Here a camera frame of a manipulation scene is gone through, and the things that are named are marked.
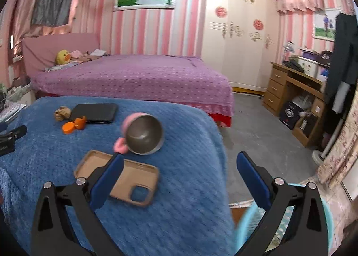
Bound pink cup with metal inside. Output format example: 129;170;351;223
113;113;164;156

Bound floral curtain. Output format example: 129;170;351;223
316;105;358;189

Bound blue fleece blanket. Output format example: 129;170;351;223
0;97;238;256

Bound dark clothes on desk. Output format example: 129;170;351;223
282;60;305;73

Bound pile of small clothes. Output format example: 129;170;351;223
68;49;109;62

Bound light grey hanging garment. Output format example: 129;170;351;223
332;83;350;114

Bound small orange-brown toy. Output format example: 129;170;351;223
54;106;71;122

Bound pink padded headboard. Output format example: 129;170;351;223
22;32;101;78

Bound dark blue paper bag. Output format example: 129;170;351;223
279;101;301;131

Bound purple box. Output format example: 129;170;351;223
299;48;322;59

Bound orange plastic piece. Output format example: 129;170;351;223
73;116;87;131

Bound white standing fan base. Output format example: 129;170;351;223
312;116;344;165

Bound white storage box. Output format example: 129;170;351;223
298;56;319;78

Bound pink window curtain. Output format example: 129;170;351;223
13;0;73;47

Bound bed with purple cover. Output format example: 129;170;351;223
29;54;235;128

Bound yellow duck plush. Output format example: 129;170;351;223
56;50;72;65

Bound cardboard box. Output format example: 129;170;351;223
310;98;326;117

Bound cream wardrobe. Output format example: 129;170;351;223
201;0;280;93

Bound black phone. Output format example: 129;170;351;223
69;103;118;124

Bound wall poster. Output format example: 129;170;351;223
312;8;343;41

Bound dark hanging jacket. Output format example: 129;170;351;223
324;12;358;103

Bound brown phone case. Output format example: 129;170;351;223
73;150;160;207

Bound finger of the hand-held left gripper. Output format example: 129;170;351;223
5;125;28;142

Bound light blue plastic basket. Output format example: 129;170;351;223
229;183;334;256

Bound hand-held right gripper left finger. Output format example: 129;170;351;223
30;153;125;256

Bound desk lamp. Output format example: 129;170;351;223
282;41;295;62

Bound cluttered bedside table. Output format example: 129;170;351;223
0;77;31;122

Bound wooden desk with drawers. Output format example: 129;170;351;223
263;62;328;147

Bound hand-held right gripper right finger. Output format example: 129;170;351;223
236;150;328;256

